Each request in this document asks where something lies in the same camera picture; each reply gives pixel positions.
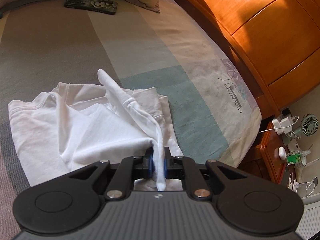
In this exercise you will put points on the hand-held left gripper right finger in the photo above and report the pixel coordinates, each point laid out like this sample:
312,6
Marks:
165,165

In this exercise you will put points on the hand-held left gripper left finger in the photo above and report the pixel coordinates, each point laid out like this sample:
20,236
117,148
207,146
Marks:
150,163

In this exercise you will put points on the white printed t-shirt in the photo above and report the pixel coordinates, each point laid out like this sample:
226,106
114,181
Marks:
75,125

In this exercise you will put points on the wooden nightstand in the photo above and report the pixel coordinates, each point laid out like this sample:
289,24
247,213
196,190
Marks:
268,152

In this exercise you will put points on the small white object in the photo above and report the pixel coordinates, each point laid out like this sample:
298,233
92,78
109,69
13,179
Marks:
281,153

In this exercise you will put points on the white charger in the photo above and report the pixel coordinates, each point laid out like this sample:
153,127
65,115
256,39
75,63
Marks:
285,123

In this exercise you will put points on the clear plastic stand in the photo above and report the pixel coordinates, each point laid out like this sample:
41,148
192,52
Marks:
309,186

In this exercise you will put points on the green desk fan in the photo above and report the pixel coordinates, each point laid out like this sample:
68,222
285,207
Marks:
310,125

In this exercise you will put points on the wooden headboard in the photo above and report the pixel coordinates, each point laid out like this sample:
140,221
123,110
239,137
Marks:
250,17

